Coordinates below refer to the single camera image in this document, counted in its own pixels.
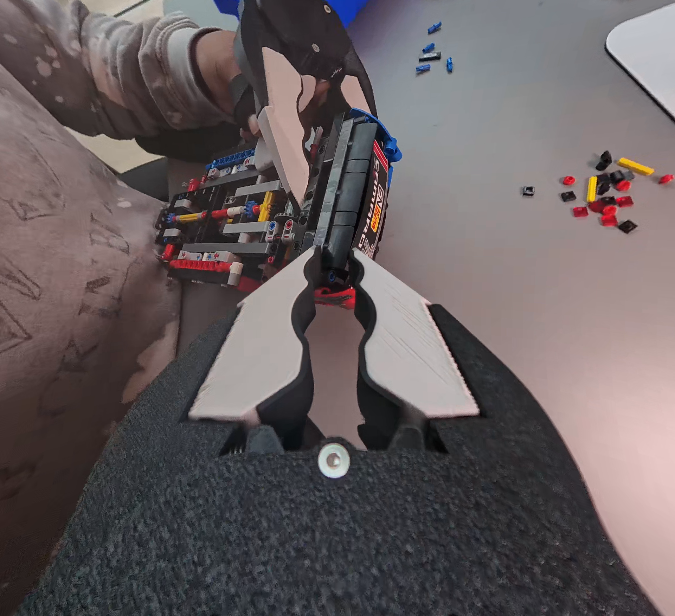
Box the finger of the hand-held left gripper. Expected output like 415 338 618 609
337 74 379 117
256 48 313 206

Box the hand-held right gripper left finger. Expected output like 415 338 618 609
187 247 317 450

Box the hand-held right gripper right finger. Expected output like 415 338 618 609
351 249 482 450

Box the toy brick race car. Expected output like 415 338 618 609
154 109 403 308

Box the person's left forearm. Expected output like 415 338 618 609
0 0 233 139

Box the grey desk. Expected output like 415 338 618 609
163 0 675 616

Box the person's left hand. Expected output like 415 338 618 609
197 30 264 142

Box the person's grey sweatshirt torso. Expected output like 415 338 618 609
0 65 182 611

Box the pile of small brick pieces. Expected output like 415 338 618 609
521 150 675 234

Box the wooden book stand white base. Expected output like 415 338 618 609
605 3 675 123

